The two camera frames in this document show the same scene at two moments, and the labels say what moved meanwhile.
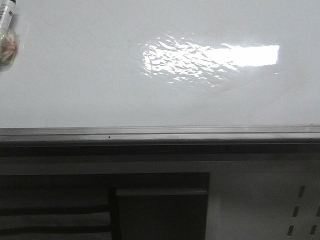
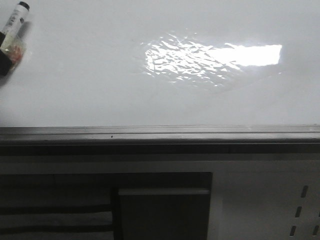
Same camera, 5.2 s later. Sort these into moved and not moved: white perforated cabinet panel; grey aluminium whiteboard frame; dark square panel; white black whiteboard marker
Moved: white black whiteboard marker
Not moved: white perforated cabinet panel; grey aluminium whiteboard frame; dark square panel
